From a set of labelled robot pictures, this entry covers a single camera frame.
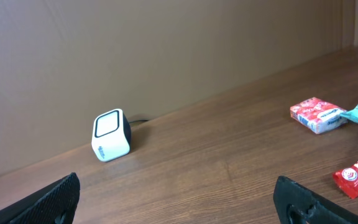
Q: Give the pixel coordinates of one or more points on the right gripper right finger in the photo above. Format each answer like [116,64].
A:
[295,204]

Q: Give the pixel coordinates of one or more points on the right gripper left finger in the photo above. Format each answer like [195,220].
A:
[53,204]

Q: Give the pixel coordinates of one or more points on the white barcode scanner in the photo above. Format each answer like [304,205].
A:
[111,135]

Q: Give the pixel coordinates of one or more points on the red packet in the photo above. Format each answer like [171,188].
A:
[318,115]

